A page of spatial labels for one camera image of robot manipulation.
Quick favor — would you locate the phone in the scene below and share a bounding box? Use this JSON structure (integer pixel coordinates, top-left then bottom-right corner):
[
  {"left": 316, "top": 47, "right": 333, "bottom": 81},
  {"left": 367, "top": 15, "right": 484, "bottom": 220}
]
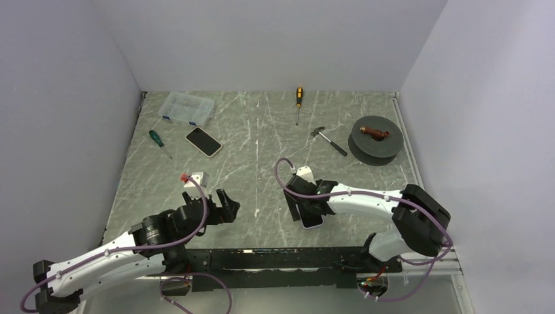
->
[
  {"left": 185, "top": 127, "right": 223, "bottom": 158},
  {"left": 297, "top": 198, "right": 324, "bottom": 229}
]

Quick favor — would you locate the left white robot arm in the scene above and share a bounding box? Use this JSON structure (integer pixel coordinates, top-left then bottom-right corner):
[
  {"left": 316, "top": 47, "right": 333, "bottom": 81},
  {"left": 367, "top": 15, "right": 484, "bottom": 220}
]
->
[{"left": 33, "top": 189, "right": 240, "bottom": 313}]

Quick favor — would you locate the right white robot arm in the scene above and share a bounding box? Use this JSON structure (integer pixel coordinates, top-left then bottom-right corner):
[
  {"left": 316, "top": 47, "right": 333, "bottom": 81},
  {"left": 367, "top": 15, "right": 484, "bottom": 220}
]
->
[{"left": 281, "top": 174, "right": 452, "bottom": 271}]

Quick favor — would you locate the phone in beige case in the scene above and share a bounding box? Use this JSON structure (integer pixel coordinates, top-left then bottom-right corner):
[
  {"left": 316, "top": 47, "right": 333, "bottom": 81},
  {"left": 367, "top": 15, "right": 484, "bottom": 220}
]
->
[{"left": 185, "top": 127, "right": 223, "bottom": 158}]

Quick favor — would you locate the black filament spool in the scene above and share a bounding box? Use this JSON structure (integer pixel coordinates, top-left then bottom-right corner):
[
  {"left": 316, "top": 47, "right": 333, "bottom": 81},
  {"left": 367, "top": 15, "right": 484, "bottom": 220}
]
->
[{"left": 348, "top": 115, "right": 404, "bottom": 166}]

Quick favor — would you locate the brown red tool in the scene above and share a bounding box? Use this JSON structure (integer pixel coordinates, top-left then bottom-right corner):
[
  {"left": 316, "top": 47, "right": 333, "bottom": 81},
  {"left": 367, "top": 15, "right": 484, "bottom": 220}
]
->
[{"left": 359, "top": 126, "right": 390, "bottom": 141}]

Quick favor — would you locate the clear plastic screw box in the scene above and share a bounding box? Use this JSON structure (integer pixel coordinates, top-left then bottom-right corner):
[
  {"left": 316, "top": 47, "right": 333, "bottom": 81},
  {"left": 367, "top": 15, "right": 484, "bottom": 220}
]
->
[{"left": 158, "top": 92, "right": 215, "bottom": 126}]

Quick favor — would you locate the orange black screwdriver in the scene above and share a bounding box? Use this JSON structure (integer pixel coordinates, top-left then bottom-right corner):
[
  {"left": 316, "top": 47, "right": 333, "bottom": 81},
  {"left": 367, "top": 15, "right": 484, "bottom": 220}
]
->
[{"left": 295, "top": 86, "right": 304, "bottom": 126}]

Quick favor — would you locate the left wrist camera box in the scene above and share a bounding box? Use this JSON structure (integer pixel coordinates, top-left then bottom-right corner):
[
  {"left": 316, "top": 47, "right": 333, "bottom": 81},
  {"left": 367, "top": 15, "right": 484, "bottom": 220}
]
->
[{"left": 180, "top": 171, "right": 209, "bottom": 188}]

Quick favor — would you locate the small black handled hammer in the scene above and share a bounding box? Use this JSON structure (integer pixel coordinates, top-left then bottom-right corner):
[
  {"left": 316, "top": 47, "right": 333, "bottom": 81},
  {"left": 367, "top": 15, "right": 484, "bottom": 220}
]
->
[{"left": 310, "top": 126, "right": 348, "bottom": 156}]

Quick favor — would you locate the black base frame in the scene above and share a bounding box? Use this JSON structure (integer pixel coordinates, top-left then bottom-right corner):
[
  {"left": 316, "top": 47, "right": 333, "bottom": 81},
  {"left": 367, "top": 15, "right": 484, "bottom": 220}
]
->
[{"left": 164, "top": 247, "right": 403, "bottom": 292}]

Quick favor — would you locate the green handled screwdriver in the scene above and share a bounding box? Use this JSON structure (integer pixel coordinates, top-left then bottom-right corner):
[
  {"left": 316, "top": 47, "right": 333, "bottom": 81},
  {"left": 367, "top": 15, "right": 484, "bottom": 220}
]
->
[{"left": 149, "top": 130, "right": 173, "bottom": 160}]

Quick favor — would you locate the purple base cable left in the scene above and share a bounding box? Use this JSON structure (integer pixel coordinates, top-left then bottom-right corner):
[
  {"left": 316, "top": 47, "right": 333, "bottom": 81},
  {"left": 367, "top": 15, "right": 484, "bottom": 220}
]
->
[{"left": 158, "top": 271, "right": 233, "bottom": 314}]

